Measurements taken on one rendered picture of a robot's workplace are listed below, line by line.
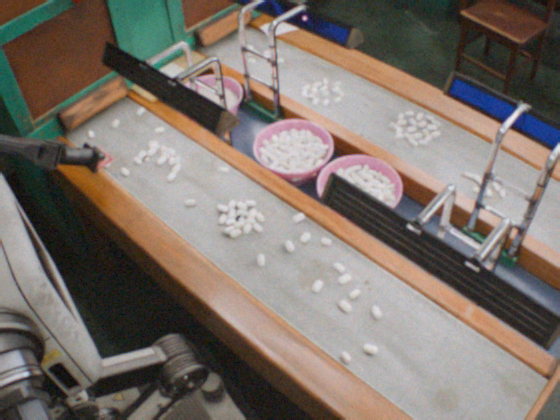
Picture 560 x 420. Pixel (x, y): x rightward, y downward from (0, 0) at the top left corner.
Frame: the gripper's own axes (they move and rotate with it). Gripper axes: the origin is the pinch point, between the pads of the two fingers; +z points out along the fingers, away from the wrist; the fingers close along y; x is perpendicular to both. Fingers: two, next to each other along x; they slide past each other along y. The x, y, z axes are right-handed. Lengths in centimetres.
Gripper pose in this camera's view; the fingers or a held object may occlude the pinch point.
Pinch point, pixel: (111, 159)
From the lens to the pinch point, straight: 180.3
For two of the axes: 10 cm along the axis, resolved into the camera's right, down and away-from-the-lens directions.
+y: -7.1, -4.9, 5.1
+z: 5.8, 0.0, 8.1
